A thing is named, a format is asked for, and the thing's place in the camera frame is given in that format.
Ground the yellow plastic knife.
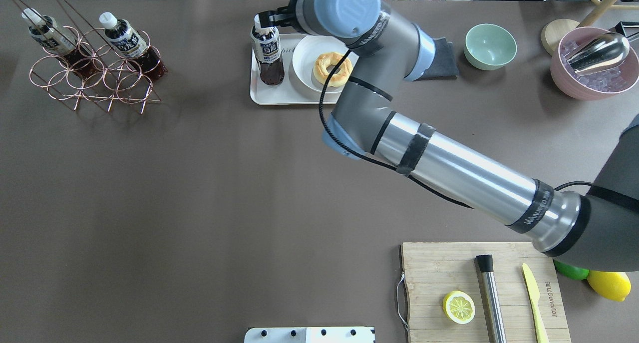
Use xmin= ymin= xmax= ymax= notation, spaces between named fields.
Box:
xmin=521 ymin=263 xmax=550 ymax=343

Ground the half lemon slice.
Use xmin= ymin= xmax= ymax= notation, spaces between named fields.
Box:
xmin=442 ymin=290 xmax=476 ymax=325

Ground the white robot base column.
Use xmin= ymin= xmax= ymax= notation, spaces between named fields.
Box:
xmin=244 ymin=326 xmax=376 ymax=343

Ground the green lime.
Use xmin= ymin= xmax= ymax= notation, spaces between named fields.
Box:
xmin=553 ymin=260 xmax=590 ymax=280

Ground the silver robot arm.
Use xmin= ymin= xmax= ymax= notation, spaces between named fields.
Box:
xmin=257 ymin=0 xmax=638 ymax=272

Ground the white serving tray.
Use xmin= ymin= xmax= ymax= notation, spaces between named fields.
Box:
xmin=249 ymin=32 xmax=360 ymax=106

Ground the round wooden coaster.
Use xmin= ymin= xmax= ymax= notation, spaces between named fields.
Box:
xmin=540 ymin=18 xmax=580 ymax=55

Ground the mint green bowl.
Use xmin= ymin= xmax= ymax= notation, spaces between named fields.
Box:
xmin=464 ymin=23 xmax=518 ymax=71

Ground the copper wire bottle rack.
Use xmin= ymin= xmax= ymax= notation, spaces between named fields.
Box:
xmin=11 ymin=0 xmax=168 ymax=114

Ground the pink bowl with ice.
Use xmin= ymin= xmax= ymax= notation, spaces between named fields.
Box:
xmin=550 ymin=27 xmax=639 ymax=100

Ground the glazed ring donut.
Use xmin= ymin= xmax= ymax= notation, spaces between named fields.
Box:
xmin=313 ymin=52 xmax=353 ymax=87

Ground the tea bottle white cap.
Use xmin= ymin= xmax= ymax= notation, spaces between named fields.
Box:
xmin=251 ymin=14 xmax=285 ymax=86

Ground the white round plate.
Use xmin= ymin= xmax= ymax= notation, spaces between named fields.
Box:
xmin=292 ymin=35 xmax=347 ymax=94

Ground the tea bottle in rack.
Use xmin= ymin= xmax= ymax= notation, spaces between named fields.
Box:
xmin=22 ymin=8 xmax=97 ymax=79
xmin=99 ymin=11 xmax=168 ymax=81

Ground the steel muddler stick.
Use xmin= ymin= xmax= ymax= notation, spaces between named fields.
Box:
xmin=475 ymin=254 xmax=507 ymax=343

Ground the steel ice scoop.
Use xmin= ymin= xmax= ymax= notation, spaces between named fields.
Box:
xmin=566 ymin=32 xmax=631 ymax=76

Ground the grey folded cloth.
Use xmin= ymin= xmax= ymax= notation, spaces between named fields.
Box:
xmin=415 ymin=37 xmax=459 ymax=81

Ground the yellow lemon front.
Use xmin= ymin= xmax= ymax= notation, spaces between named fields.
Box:
xmin=587 ymin=270 xmax=632 ymax=302

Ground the wooden cutting board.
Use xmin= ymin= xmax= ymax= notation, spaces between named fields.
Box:
xmin=401 ymin=242 xmax=572 ymax=343

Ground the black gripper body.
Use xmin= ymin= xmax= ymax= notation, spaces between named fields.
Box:
xmin=265 ymin=6 xmax=301 ymax=31

